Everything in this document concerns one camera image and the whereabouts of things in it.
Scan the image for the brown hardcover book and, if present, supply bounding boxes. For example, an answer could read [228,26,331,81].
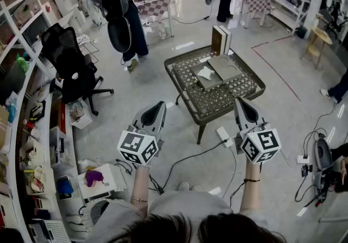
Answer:
[219,24,232,55]
[211,25,227,57]

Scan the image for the person's grey shirt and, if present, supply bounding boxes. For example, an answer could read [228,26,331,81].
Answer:
[89,190,270,243]

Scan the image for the white power strip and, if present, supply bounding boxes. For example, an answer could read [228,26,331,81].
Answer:
[216,127,234,148]

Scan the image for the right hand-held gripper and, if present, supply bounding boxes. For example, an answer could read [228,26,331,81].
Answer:
[234,97,282,165]

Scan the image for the purple cloth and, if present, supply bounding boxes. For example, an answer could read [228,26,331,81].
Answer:
[85,170,106,187]

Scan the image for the grey gift box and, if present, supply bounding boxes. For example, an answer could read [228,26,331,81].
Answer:
[189,54,244,92]

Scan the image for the brown lattice metal table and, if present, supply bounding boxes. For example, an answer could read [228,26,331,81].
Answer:
[164,45,266,145]

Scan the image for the white cloth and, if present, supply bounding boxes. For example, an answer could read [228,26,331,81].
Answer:
[196,66,216,81]

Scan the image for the blue cloth bundle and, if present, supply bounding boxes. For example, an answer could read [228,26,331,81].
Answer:
[55,175,74,201]

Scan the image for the person's left forearm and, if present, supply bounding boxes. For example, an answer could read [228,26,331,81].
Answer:
[130,165,152,210]

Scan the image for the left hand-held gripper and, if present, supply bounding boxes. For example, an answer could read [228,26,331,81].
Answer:
[117,101,167,168]

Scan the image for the yellow round side table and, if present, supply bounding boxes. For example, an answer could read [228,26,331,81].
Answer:
[300,26,333,70]

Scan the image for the black office chair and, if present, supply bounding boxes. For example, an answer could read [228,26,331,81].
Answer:
[40,23,114,116]

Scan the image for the black power cable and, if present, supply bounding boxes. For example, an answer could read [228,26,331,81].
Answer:
[157,140,228,195]

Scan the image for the checkered cloth table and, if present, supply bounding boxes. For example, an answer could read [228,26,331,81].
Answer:
[233,0,276,28]
[134,0,175,38]

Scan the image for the white wall shelving unit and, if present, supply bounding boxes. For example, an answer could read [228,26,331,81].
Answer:
[0,0,76,243]

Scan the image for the person's right forearm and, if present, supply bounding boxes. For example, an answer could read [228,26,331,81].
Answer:
[239,161,262,213]

